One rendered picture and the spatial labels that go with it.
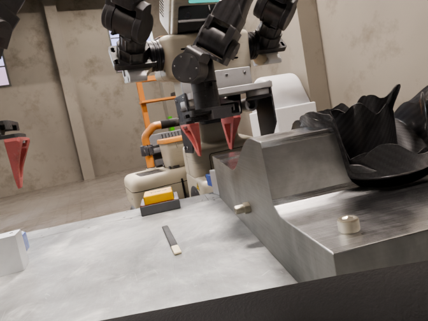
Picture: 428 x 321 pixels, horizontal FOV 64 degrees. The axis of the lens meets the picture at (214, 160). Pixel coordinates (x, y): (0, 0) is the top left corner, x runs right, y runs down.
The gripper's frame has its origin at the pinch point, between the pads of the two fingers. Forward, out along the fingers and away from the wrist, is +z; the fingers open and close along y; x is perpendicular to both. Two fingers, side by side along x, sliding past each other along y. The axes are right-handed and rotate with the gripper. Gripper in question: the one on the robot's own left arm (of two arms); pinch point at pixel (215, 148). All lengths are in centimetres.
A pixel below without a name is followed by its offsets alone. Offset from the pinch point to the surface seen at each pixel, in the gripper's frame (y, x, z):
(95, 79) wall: 74, 978, -183
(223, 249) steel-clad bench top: -14.5, -32.1, 9.9
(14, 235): -39.2, -15.3, 4.9
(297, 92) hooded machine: 243, 290, -24
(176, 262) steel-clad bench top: -20.4, -31.0, 10.0
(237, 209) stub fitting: -11.1, -31.1, 5.8
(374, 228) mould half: -10, -52, 4
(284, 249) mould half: -12.2, -42.9, 7.4
